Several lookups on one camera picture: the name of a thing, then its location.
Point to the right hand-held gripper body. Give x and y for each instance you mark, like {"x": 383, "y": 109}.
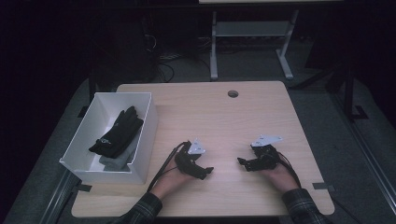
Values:
{"x": 264, "y": 157}

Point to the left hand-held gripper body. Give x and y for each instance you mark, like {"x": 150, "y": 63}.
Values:
{"x": 188, "y": 163}

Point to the grey wool mitten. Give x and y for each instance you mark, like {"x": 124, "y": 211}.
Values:
{"x": 120, "y": 160}

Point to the white box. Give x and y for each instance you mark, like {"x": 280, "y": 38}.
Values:
{"x": 90, "y": 146}

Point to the person's left hand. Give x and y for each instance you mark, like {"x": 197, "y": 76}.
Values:
{"x": 171, "y": 182}

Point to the person's right hand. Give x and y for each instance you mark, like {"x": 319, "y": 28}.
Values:
{"x": 281, "y": 179}

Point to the black tape strip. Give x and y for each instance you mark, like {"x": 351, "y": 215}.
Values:
{"x": 323, "y": 187}
{"x": 83, "y": 111}
{"x": 84, "y": 188}

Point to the black stand leg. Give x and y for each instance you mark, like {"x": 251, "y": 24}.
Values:
{"x": 348, "y": 93}

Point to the metal floor rail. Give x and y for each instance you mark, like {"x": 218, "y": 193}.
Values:
{"x": 364, "y": 146}
{"x": 57, "y": 199}

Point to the grey metal table frame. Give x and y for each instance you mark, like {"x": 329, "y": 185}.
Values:
{"x": 252, "y": 29}

